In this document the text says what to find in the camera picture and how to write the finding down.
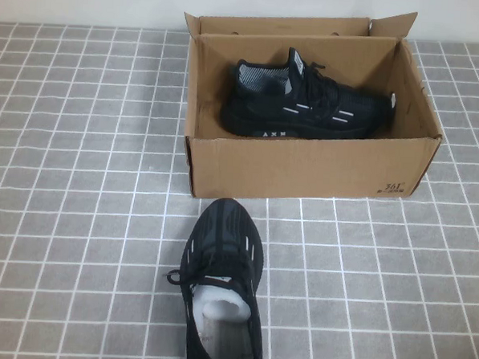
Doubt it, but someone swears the white paper shoe stuffing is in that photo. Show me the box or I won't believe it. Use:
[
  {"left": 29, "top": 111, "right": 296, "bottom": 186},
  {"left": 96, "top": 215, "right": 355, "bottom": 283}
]
[{"left": 189, "top": 284, "right": 256, "bottom": 330}]

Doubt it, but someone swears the brown cardboard shoe box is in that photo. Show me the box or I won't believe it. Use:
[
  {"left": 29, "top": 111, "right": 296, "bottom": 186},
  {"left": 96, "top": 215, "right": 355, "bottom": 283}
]
[{"left": 173, "top": 0, "right": 450, "bottom": 211}]

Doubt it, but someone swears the black sneaker with paper stuffing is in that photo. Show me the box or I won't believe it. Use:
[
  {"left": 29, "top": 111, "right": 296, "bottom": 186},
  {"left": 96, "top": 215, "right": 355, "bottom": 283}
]
[{"left": 158, "top": 194, "right": 272, "bottom": 359}]

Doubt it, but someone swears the black sneaker with tongue label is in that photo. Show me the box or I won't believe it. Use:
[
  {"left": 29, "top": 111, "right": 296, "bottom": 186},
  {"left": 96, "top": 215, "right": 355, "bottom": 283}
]
[{"left": 219, "top": 43, "right": 400, "bottom": 147}]

